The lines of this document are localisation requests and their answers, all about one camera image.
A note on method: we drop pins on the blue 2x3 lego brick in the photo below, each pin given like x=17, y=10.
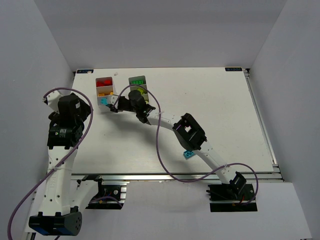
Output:
x=188, y=154

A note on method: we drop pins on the green lego brick top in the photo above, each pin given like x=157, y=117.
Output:
x=138, y=82

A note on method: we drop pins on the left white divided container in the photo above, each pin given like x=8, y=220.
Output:
x=104, y=89

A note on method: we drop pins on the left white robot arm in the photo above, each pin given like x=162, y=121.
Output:
x=59, y=214

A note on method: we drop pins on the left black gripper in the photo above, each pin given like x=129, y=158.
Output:
x=85, y=110

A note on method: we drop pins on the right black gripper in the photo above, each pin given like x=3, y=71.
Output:
x=114, y=107

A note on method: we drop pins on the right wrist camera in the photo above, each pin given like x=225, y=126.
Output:
x=112, y=100

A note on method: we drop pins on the white divided container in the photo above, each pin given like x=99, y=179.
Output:
x=135, y=86
x=104, y=89

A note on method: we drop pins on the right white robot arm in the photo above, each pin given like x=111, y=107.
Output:
x=188, y=132

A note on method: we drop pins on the blue heart lego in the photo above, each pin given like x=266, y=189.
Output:
x=104, y=101

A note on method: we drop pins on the red 2x3 lego brick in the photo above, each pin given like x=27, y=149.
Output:
x=100, y=83

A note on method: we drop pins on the right white divided container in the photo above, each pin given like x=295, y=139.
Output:
x=135, y=86

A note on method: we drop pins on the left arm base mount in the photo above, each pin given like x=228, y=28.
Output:
x=108, y=196

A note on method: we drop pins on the lime 2x3 lego brick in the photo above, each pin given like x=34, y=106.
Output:
x=142, y=91

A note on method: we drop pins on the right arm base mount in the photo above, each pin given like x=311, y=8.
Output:
x=223, y=200

